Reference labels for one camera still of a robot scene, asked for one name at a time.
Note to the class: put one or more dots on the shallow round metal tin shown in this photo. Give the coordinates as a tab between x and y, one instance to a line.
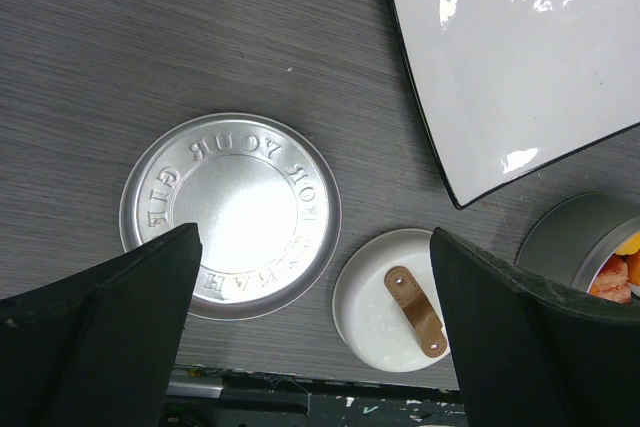
572	242

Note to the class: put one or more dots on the white lid with leather strap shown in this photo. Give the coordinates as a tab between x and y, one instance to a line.
385	303

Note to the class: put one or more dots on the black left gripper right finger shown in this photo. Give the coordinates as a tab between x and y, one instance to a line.
528	351

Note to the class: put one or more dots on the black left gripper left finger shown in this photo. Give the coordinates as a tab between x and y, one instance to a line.
97	348

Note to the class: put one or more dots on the yellow corn piece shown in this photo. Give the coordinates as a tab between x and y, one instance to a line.
630	246

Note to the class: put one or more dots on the orange fried food piece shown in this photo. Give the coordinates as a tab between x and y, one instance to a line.
633	264

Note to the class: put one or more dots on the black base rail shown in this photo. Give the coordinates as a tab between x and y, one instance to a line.
200	396

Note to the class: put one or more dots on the red white crab stick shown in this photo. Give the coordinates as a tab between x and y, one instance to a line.
612	281

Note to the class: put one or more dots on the white square plate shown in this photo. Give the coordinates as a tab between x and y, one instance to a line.
506	87

